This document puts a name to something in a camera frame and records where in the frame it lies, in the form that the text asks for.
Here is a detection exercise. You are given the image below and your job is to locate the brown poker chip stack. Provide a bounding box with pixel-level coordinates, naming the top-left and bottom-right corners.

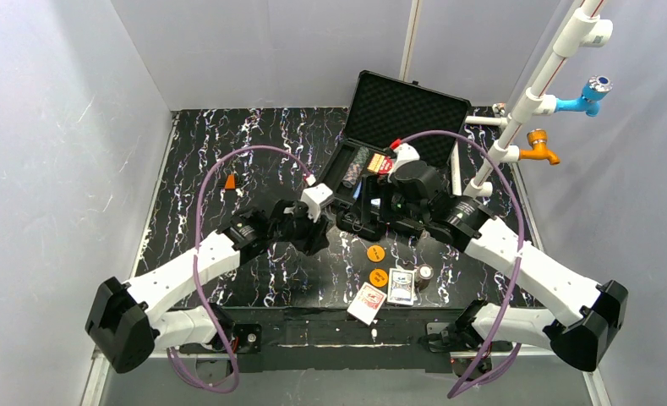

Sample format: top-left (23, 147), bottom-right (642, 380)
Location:
top-left (414, 264), bottom-right (435, 292)

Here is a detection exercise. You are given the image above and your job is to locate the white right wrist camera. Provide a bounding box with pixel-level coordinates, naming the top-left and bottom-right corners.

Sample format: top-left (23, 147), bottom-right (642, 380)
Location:
top-left (388, 140), bottom-right (420, 181)

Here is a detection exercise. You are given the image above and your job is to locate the orange dealer button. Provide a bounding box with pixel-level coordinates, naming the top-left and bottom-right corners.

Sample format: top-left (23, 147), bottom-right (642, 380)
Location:
top-left (366, 244), bottom-right (385, 263)
top-left (369, 268), bottom-right (389, 288)

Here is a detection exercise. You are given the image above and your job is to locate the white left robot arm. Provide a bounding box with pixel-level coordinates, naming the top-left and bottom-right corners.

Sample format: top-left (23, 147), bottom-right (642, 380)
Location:
top-left (85, 200), bottom-right (331, 374)

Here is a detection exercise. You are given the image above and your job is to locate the red playing card deck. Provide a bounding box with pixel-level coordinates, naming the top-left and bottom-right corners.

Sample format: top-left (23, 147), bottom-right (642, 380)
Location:
top-left (347, 283), bottom-right (387, 326)

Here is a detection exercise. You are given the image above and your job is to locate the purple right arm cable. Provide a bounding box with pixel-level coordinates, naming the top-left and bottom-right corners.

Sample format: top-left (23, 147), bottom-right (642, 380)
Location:
top-left (391, 130), bottom-right (528, 399)

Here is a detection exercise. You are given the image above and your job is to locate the orange plastic tap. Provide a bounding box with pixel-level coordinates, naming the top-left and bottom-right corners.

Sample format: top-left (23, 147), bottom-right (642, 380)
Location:
top-left (519, 129), bottom-right (560, 166)

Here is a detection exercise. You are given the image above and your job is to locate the black poker set case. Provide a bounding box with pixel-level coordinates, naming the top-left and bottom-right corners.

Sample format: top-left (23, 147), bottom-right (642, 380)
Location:
top-left (313, 69), bottom-right (472, 242)

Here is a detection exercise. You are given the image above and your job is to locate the blue card deck in case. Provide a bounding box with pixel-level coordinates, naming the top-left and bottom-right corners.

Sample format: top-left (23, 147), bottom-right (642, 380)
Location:
top-left (353, 181), bottom-right (363, 200)

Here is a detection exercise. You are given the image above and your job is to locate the grey chip stack in case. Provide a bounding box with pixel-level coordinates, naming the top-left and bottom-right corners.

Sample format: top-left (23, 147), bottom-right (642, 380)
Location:
top-left (342, 146), bottom-right (370, 188)

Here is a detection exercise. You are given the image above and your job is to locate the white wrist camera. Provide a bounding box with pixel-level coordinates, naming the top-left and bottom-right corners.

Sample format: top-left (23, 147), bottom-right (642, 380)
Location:
top-left (300, 174), bottom-right (334, 222)
top-left (388, 140), bottom-right (420, 181)

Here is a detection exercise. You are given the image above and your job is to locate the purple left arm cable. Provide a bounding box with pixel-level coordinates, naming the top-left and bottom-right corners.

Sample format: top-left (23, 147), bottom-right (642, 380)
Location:
top-left (166, 145), bottom-right (317, 394)

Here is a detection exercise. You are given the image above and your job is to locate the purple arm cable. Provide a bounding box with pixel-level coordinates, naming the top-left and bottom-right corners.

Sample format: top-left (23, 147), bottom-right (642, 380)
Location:
top-left (166, 145), bottom-right (317, 394)
top-left (391, 130), bottom-right (528, 399)

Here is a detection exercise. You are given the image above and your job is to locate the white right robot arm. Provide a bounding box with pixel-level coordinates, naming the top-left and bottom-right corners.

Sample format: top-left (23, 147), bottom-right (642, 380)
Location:
top-left (358, 161), bottom-right (628, 372)

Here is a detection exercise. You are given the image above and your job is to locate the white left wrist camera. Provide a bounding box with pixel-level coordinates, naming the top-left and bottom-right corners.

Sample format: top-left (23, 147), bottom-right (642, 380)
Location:
top-left (300, 174), bottom-right (334, 222)

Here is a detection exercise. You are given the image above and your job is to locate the blue playing card deck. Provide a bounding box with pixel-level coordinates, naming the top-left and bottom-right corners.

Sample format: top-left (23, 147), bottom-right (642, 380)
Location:
top-left (387, 268), bottom-right (415, 306)

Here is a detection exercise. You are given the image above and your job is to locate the blue plastic tap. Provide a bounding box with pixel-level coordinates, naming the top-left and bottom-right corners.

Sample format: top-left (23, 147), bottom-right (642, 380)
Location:
top-left (555, 75), bottom-right (613, 117)

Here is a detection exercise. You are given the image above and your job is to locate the white pvc pipe frame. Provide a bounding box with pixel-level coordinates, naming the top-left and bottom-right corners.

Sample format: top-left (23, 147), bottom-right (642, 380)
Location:
top-left (451, 0), bottom-right (614, 197)

